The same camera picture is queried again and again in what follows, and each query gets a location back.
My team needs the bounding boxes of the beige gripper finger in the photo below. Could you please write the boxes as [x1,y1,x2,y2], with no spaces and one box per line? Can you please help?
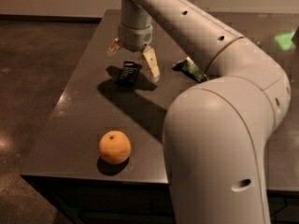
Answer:
[107,38,122,56]
[141,46,160,82]

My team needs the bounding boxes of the black rxbar chocolate bar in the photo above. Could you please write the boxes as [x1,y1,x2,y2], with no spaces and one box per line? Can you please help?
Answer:
[116,61,142,86]

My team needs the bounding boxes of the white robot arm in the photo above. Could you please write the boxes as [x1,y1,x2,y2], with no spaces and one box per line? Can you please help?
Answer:
[119,0,291,224]

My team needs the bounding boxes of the green chip bag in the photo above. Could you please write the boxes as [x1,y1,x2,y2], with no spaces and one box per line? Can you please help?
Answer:
[173,57,208,83]

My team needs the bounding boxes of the orange fruit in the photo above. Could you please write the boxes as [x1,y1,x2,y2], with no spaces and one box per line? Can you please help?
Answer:
[98,131,131,165]

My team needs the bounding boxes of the dark cabinet drawers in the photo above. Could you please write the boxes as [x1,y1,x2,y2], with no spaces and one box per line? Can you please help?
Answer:
[22,175,299,224]

